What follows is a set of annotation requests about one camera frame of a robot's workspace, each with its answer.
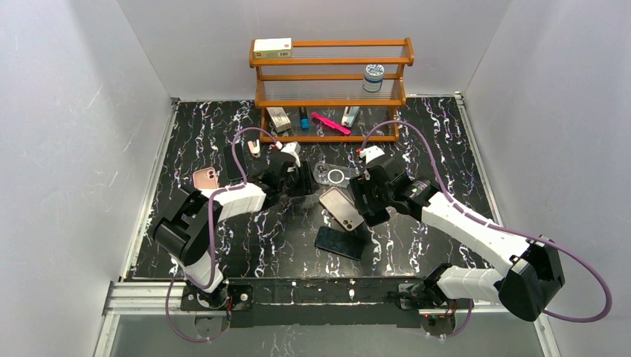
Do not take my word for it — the white teal stapler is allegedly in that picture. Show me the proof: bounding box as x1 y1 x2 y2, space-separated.
341 106 360 128

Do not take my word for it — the clear magsafe phone case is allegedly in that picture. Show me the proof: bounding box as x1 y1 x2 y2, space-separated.
313 163 359 188

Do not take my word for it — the white blue round jar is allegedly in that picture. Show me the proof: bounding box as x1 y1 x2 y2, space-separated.
362 64 385 93

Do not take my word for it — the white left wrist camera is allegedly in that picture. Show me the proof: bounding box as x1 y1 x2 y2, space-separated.
281 141 301 167

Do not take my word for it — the dark teal smartphone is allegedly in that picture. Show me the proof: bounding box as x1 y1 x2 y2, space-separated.
222 143 248 181

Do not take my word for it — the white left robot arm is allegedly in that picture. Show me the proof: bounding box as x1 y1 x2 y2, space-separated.
150 152 318 294

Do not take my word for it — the blue black marker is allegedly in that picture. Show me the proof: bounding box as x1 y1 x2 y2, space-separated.
299 107 310 130

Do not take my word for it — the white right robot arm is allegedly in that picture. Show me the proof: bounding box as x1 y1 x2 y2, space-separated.
348 155 565 321

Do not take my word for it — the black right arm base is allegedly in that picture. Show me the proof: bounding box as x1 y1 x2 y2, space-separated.
385 283 458 338

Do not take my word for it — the beige phone case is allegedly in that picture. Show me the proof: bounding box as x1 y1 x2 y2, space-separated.
319 187 364 231

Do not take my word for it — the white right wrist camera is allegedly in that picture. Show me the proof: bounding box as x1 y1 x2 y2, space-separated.
358 146 385 164

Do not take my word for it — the white cardboard box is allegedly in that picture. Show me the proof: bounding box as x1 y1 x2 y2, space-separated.
252 38 292 60

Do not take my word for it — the wooden three-tier shelf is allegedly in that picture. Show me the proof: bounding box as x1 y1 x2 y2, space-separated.
249 37 414 144

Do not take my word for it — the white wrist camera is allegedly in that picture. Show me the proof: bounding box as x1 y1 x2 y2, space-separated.
281 141 301 167
358 146 385 164

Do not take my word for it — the black smartphone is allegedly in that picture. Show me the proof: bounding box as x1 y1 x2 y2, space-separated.
314 226 366 261

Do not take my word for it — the small pink white clip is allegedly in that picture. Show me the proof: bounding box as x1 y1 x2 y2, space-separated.
247 140 261 158

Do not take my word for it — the small grey box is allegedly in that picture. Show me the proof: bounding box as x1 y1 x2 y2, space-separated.
266 107 292 133

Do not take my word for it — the pink phone case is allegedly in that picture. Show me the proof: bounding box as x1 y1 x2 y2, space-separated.
193 167 220 190

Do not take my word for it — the aluminium frame rail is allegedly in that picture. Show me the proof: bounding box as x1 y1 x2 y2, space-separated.
95 100 560 356

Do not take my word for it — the pink comb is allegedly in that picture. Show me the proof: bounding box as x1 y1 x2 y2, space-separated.
312 112 350 136

